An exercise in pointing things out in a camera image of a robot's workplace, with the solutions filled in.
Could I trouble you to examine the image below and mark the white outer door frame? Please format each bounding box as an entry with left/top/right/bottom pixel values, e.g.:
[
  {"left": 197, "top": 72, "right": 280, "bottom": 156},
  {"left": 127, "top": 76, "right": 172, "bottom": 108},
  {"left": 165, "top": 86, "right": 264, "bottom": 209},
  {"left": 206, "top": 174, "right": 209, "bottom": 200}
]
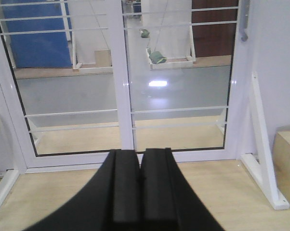
[{"left": 0, "top": 0, "right": 266, "bottom": 174}]

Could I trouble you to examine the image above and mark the white wooden support brace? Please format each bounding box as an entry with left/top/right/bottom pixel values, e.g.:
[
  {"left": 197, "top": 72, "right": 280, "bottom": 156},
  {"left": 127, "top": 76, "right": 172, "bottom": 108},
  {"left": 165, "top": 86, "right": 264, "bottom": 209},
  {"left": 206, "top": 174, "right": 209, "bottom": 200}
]
[{"left": 240, "top": 72, "right": 290, "bottom": 210}]

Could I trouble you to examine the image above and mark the dark brown wooden door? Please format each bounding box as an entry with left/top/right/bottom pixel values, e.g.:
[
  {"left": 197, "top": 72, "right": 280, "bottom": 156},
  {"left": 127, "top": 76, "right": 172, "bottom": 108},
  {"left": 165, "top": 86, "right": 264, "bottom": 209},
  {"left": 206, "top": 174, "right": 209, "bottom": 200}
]
[{"left": 192, "top": 0, "right": 238, "bottom": 57}]

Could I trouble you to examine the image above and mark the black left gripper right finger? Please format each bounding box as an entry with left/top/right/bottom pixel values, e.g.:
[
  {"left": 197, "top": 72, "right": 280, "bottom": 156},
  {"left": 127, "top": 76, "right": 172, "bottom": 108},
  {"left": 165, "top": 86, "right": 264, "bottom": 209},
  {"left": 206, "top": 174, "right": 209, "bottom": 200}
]
[{"left": 141, "top": 148, "right": 223, "bottom": 231}]

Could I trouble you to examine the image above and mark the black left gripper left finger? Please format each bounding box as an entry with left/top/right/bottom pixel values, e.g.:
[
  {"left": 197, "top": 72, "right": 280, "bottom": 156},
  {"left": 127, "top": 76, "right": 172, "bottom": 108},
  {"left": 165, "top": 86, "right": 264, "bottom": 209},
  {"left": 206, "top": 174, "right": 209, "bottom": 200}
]
[{"left": 27, "top": 150, "right": 141, "bottom": 231}]

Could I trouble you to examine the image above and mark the small green sandbag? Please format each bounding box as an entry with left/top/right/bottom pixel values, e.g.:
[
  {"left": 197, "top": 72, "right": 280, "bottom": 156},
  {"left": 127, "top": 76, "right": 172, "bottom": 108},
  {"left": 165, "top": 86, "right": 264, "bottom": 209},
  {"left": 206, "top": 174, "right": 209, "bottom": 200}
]
[{"left": 140, "top": 29, "right": 150, "bottom": 39}]

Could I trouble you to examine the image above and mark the blue panel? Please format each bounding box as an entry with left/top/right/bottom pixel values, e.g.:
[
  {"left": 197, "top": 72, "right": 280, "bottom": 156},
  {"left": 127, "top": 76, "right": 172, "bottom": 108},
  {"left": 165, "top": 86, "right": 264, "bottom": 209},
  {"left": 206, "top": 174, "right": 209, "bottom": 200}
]
[{"left": 1, "top": 0, "right": 71, "bottom": 68}]

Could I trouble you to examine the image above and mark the white fixed glass door panel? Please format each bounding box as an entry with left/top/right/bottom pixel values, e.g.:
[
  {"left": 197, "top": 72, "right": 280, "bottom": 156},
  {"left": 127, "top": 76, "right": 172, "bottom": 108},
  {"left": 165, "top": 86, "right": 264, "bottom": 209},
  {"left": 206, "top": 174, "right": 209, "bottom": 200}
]
[{"left": 0, "top": 0, "right": 123, "bottom": 157}]

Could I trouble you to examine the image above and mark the grey door handle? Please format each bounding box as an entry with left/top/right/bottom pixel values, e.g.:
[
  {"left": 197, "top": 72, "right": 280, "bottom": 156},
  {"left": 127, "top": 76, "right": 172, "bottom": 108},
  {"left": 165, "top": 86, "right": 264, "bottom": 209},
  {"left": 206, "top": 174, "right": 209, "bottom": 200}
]
[{"left": 238, "top": 0, "right": 250, "bottom": 42}]

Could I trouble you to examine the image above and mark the light wooden box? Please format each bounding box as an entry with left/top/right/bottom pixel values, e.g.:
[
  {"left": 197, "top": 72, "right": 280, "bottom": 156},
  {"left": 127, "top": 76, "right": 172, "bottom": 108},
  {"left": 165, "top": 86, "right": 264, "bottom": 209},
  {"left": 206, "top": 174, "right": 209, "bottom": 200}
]
[{"left": 273, "top": 131, "right": 290, "bottom": 203}]

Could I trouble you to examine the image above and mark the white sliding glass door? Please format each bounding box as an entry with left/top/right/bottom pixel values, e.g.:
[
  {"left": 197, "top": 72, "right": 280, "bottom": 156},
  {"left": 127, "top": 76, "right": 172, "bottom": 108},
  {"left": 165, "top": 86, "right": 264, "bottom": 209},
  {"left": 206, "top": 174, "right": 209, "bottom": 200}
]
[{"left": 119, "top": 0, "right": 241, "bottom": 155}]

